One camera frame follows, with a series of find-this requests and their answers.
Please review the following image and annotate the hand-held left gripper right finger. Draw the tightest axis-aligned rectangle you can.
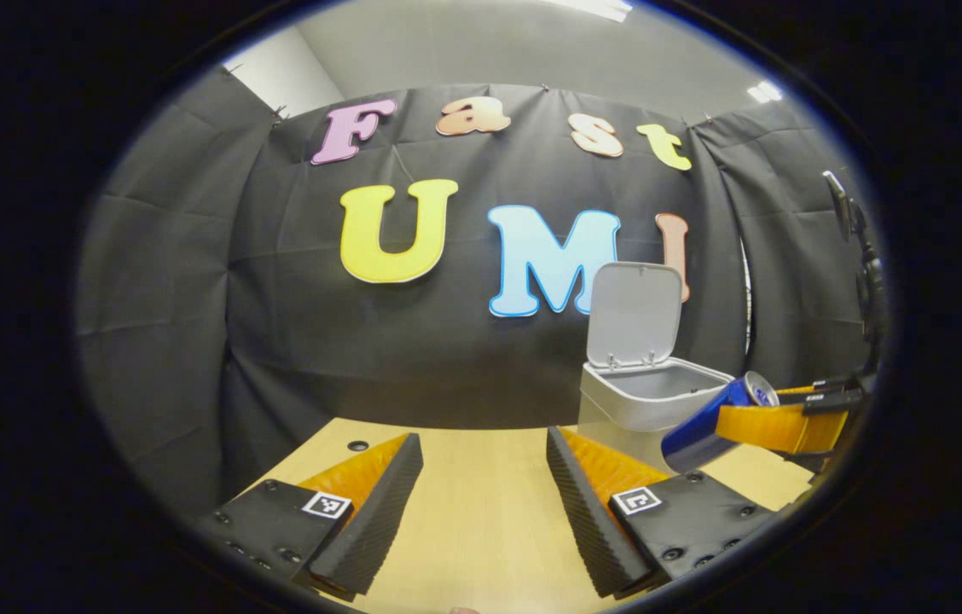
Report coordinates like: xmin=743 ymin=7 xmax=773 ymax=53
xmin=546 ymin=425 xmax=785 ymax=598

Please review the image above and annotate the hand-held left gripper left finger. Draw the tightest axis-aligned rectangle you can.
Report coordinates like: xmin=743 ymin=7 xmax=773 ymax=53
xmin=191 ymin=432 xmax=425 ymax=602

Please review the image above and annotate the blue pop can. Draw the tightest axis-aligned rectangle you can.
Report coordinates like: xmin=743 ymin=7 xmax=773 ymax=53
xmin=661 ymin=371 xmax=781 ymax=475

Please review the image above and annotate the white desktop garbage bin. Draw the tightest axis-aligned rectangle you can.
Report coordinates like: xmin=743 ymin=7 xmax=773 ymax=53
xmin=577 ymin=262 xmax=736 ymax=474

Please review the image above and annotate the wooden desktop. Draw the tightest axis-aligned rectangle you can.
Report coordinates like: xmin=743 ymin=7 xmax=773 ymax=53
xmin=246 ymin=418 xmax=814 ymax=614

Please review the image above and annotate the black backdrop cloth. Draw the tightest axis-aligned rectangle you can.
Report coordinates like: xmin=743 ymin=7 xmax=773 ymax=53
xmin=76 ymin=72 xmax=890 ymax=521

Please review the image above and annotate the long ceiling light panel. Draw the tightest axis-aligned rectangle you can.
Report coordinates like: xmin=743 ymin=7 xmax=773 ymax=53
xmin=545 ymin=0 xmax=634 ymax=23

